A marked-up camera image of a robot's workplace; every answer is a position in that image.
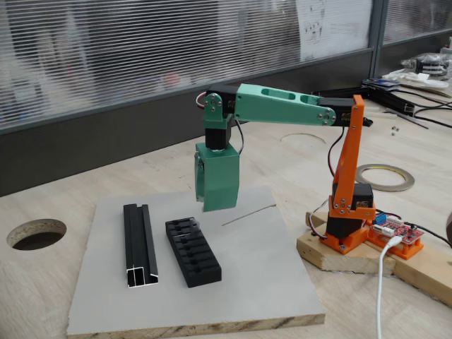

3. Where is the black slotted block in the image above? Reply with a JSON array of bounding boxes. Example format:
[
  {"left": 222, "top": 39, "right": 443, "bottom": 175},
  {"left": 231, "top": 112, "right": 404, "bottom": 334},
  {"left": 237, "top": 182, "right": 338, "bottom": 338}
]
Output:
[{"left": 165, "top": 216, "right": 223, "bottom": 289}]

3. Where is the grey chipboard panel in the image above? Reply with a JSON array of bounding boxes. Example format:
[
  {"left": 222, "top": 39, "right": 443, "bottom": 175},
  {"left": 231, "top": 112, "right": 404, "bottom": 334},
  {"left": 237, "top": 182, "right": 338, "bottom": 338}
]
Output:
[{"left": 66, "top": 186, "right": 326, "bottom": 336}]

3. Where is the black power cable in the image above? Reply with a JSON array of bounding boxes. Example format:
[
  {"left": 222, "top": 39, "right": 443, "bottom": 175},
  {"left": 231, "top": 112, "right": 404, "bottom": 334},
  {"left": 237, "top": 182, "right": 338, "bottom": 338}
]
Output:
[{"left": 404, "top": 220, "right": 452, "bottom": 248}]

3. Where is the black device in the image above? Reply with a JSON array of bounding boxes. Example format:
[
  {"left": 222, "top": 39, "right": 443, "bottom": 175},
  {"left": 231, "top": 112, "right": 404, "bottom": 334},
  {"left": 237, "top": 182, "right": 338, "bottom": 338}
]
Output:
[{"left": 400, "top": 52, "right": 452, "bottom": 77}]

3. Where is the long wooden plank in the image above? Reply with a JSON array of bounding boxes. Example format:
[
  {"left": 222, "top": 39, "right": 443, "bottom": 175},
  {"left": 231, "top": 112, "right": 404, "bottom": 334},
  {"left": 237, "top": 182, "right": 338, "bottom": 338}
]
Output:
[{"left": 393, "top": 243, "right": 452, "bottom": 305}]

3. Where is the small metal T-nut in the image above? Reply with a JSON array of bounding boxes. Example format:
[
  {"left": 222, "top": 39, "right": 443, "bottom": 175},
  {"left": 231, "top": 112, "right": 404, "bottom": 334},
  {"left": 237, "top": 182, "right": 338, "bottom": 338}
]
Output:
[{"left": 186, "top": 218, "right": 202, "bottom": 239}]

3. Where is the base servo wire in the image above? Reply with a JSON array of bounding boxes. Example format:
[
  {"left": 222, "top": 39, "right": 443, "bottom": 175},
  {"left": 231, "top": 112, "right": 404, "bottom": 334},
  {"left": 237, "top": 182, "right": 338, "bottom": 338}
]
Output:
[{"left": 309, "top": 198, "right": 331, "bottom": 238}]

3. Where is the white paper sheet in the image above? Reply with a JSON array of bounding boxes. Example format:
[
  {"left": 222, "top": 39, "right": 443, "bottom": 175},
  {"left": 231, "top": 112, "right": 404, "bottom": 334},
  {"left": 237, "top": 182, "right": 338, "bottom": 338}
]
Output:
[{"left": 295, "top": 0, "right": 374, "bottom": 65}]

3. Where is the red controller board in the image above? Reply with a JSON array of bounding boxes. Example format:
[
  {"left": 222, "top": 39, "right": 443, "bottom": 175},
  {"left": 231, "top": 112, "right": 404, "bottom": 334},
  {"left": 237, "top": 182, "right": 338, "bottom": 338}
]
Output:
[{"left": 369, "top": 210, "right": 425, "bottom": 246}]

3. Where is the white plastic clutter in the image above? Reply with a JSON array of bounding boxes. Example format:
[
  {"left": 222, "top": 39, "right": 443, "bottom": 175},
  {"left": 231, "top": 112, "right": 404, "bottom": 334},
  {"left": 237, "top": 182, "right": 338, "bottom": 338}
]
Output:
[{"left": 381, "top": 69, "right": 449, "bottom": 91}]

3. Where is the angled wooden base block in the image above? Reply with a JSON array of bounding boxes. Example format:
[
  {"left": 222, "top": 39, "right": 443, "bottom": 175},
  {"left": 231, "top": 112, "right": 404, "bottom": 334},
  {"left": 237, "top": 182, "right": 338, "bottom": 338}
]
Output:
[{"left": 296, "top": 225, "right": 397, "bottom": 277}]

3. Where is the orange board mount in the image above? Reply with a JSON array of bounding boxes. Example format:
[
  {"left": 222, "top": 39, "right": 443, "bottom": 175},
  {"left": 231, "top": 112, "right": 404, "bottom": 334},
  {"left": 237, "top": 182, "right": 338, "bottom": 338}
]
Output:
[{"left": 367, "top": 236, "right": 424, "bottom": 261}]

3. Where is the roll of tape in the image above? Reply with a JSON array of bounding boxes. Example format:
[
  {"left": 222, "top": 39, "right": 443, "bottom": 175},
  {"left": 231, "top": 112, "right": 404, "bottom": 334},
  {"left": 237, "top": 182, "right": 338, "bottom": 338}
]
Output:
[{"left": 355, "top": 162, "right": 416, "bottom": 193}]

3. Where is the black cable bundle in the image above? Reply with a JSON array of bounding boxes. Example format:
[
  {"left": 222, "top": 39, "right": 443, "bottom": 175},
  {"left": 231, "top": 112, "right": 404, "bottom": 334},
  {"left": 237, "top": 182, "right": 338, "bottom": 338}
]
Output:
[{"left": 412, "top": 95, "right": 452, "bottom": 130}]

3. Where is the black aluminium extrusion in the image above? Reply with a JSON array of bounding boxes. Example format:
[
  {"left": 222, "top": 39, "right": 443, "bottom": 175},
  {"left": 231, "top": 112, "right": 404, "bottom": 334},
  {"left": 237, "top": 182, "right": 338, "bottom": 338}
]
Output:
[{"left": 310, "top": 85, "right": 416, "bottom": 117}]

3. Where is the gripper servo wire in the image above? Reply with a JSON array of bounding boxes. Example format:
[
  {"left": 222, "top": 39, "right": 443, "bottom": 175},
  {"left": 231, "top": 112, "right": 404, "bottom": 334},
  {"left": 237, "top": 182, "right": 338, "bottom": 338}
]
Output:
[{"left": 232, "top": 119, "right": 245, "bottom": 155}]

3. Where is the white USB cable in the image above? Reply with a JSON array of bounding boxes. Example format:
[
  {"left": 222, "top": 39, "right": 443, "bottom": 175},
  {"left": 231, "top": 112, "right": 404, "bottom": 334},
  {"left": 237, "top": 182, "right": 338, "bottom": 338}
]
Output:
[{"left": 374, "top": 234, "right": 402, "bottom": 339}]

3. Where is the elbow servo wire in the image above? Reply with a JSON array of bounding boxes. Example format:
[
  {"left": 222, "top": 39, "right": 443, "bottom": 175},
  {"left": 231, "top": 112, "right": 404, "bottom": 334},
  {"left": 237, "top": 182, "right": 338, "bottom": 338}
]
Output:
[{"left": 327, "top": 126, "right": 346, "bottom": 177}]

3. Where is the thin metal rod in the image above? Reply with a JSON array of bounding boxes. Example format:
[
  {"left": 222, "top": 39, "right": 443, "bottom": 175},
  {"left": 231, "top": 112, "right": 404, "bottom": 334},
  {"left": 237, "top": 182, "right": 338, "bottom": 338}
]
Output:
[{"left": 383, "top": 111, "right": 430, "bottom": 130}]

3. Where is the dark aluminium profile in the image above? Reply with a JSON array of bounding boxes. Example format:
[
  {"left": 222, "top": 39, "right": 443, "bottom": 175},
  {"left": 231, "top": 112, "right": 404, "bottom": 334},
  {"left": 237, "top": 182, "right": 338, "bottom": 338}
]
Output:
[{"left": 123, "top": 203, "right": 160, "bottom": 289}]

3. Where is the blue cards stack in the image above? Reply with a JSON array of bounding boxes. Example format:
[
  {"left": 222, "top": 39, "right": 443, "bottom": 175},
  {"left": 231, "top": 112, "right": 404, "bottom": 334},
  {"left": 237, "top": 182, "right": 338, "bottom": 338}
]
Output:
[{"left": 362, "top": 78, "right": 402, "bottom": 88}]

